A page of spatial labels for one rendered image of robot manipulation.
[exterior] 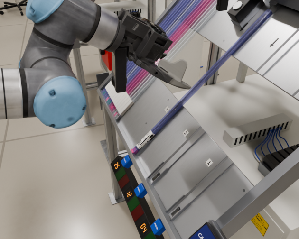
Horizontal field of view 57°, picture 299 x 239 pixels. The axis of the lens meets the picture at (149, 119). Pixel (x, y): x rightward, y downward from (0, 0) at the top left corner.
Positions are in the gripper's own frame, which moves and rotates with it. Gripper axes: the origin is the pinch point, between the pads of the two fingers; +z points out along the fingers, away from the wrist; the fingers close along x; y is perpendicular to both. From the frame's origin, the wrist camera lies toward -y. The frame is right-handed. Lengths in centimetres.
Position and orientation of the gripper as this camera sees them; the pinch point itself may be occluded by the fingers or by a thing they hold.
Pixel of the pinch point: (176, 73)
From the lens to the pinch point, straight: 69.3
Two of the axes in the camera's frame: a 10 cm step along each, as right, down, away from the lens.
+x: -3.3, -6.6, 6.8
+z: 7.8, 2.2, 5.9
